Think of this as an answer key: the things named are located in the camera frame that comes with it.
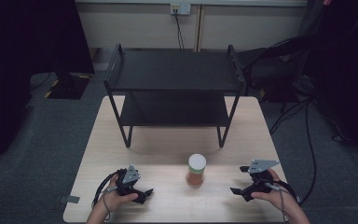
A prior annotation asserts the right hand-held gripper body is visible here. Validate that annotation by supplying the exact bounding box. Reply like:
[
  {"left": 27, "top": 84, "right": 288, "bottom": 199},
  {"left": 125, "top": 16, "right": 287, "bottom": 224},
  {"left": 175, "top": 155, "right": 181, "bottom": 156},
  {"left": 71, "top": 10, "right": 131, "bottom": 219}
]
[{"left": 243, "top": 159, "right": 282, "bottom": 202}]

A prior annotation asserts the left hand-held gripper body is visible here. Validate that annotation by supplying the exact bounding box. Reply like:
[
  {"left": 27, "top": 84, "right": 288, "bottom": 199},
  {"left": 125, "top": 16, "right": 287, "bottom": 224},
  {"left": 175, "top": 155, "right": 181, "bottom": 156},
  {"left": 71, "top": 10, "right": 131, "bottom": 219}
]
[{"left": 115, "top": 163, "right": 143, "bottom": 198}]

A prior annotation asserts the white-lidded jar of orange powder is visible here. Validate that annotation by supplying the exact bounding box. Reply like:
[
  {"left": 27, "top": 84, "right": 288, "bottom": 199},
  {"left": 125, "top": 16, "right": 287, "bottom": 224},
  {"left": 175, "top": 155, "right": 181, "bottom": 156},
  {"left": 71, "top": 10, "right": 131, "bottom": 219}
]
[{"left": 186, "top": 153, "right": 207, "bottom": 189}]

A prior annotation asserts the black two-tier metal shelf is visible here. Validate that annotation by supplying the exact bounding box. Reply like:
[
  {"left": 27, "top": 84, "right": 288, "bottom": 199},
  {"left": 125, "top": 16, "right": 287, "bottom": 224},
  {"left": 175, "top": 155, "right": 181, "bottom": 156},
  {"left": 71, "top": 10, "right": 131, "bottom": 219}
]
[{"left": 103, "top": 43, "right": 247, "bottom": 149}]

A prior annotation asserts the person's right hand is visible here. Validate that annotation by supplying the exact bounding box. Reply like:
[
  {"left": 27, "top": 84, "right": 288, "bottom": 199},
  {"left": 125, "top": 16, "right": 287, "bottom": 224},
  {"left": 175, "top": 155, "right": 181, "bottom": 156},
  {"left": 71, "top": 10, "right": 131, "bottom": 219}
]
[{"left": 250, "top": 168, "right": 289, "bottom": 210}]

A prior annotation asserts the person's left hand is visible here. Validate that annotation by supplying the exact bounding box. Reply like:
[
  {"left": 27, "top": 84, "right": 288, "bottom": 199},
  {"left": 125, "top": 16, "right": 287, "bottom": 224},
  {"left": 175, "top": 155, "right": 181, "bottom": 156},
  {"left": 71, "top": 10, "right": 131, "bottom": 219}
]
[{"left": 100, "top": 174, "right": 140, "bottom": 213}]

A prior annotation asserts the grey tape tab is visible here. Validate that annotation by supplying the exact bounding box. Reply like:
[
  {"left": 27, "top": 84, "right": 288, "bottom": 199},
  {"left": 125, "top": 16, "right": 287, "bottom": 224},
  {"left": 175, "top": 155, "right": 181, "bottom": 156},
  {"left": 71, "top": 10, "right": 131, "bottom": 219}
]
[{"left": 58, "top": 194, "right": 81, "bottom": 205}]

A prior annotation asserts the black chair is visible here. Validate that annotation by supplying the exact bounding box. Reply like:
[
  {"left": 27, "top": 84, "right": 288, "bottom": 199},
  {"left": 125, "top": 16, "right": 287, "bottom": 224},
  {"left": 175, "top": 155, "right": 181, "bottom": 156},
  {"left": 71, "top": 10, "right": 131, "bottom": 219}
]
[{"left": 235, "top": 35, "right": 312, "bottom": 105}]

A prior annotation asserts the black stand base striped tape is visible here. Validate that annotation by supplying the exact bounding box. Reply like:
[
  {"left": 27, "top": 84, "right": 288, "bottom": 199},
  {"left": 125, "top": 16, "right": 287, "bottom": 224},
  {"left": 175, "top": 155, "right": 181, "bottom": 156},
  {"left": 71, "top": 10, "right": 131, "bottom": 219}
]
[{"left": 43, "top": 69, "right": 93, "bottom": 101}]

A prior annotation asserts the dark curtain with equipment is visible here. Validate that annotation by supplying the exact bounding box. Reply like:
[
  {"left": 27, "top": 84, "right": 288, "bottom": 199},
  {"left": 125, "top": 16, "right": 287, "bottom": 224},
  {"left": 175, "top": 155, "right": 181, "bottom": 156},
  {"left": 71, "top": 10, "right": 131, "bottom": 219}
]
[{"left": 304, "top": 0, "right": 358, "bottom": 171}]

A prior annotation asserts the black curtain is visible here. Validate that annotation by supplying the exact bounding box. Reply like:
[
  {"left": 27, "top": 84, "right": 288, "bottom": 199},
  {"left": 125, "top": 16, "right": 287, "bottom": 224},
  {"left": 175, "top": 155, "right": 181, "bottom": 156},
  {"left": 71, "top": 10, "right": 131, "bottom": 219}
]
[{"left": 0, "top": 0, "right": 96, "bottom": 166}]

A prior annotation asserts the left hand-held gripper black cable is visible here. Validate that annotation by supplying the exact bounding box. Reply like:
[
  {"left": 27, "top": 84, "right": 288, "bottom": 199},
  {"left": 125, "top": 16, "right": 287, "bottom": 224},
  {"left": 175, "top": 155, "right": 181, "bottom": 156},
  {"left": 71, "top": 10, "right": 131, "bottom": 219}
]
[{"left": 90, "top": 168, "right": 128, "bottom": 222}]

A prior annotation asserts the right hand-held gripper grey cable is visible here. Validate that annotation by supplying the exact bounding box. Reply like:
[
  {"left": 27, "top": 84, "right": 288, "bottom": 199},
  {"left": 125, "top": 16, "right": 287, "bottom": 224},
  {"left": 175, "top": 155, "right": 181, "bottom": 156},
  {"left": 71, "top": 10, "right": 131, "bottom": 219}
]
[{"left": 264, "top": 178, "right": 302, "bottom": 224}]

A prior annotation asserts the black cable on floor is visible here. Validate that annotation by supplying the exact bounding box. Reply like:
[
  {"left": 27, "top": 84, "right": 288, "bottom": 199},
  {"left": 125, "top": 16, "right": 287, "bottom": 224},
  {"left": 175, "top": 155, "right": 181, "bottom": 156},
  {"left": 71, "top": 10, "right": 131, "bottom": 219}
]
[{"left": 268, "top": 98, "right": 319, "bottom": 207}]

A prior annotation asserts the black power cable at socket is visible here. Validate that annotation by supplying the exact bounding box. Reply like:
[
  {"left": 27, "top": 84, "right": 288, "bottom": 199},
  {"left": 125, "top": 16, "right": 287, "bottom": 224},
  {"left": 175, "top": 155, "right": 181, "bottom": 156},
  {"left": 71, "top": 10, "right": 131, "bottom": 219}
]
[{"left": 173, "top": 8, "right": 186, "bottom": 52}]

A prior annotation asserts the white wall socket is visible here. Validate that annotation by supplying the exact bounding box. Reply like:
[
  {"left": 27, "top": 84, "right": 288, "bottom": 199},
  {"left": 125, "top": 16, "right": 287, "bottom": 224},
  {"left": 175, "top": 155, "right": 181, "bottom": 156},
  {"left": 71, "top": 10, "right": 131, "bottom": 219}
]
[{"left": 170, "top": 3, "right": 192, "bottom": 16}]

